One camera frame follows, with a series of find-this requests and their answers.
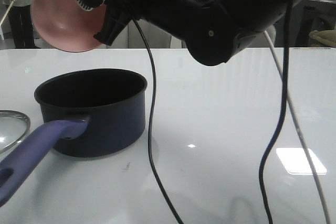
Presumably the pink plastic bowl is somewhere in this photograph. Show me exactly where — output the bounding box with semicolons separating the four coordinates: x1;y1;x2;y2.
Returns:
30;0;106;52

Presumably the glass lid with blue knob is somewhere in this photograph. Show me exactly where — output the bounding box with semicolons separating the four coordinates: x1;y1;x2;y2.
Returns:
1;110;30;154

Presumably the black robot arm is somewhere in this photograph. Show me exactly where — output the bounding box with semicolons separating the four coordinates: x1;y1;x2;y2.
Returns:
76;0;302;66

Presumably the left beige upholstered chair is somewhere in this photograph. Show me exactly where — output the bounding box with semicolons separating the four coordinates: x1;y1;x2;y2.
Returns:
107;19;172;49

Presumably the beige upholstered chair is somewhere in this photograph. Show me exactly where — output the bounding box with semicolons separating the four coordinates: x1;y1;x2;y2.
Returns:
181;25;276;50
107;19;172;49

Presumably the right beige upholstered chair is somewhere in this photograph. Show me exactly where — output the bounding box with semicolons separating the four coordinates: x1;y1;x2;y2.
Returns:
181;25;276;50

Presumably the person mopping floor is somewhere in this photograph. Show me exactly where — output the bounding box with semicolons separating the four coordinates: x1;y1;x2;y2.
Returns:
3;0;37;49

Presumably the dark blue saucepan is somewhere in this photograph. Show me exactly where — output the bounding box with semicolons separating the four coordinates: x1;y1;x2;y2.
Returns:
1;69;148;204

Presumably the black cable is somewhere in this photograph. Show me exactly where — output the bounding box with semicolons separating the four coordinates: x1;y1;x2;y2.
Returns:
115;0;184;224

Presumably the white cable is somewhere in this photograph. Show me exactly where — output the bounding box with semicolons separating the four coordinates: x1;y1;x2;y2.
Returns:
262;30;332;224

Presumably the dark blue cable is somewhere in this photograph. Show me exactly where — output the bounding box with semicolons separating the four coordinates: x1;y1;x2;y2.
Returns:
258;0;296;224

